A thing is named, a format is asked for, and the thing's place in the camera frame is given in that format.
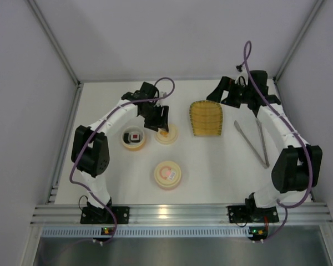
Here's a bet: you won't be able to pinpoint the green sushi roll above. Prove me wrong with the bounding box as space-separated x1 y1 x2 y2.
123 132 131 144

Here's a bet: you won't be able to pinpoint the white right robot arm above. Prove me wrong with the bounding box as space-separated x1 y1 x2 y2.
207 70 322 221

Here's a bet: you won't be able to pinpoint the cream lid yellow handle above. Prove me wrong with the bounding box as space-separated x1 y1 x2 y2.
155 124 178 145

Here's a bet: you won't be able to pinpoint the grey slotted cable duct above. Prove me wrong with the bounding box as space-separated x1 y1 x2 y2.
41 226 264 238

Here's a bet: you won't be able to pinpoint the metal serving tongs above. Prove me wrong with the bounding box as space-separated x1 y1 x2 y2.
234 117 270 169

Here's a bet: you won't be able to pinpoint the pink lunch box bowl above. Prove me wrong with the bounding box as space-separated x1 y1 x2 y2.
155 178 181 190

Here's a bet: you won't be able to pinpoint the aluminium mounting rail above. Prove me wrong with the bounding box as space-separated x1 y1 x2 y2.
31 202 333 227

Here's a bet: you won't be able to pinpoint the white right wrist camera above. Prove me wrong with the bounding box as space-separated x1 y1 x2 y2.
235 63 248 87

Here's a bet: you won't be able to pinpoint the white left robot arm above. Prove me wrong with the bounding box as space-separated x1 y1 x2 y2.
69 82 171 222

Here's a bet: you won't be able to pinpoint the bamboo serving tray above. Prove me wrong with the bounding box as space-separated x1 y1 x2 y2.
189 100 223 137

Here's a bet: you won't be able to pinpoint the cream lid pink handle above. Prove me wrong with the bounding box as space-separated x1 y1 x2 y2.
154 161 182 180

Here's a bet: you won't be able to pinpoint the red sushi roll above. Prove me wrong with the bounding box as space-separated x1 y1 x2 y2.
130 132 142 143

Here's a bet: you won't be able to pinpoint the yellow lunch box bowl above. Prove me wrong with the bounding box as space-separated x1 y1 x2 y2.
121 126 147 151

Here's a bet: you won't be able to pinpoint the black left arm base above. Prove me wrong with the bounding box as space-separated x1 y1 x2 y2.
80 205 130 224

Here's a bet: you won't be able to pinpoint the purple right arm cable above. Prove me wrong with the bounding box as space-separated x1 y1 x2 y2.
238 40 314 244

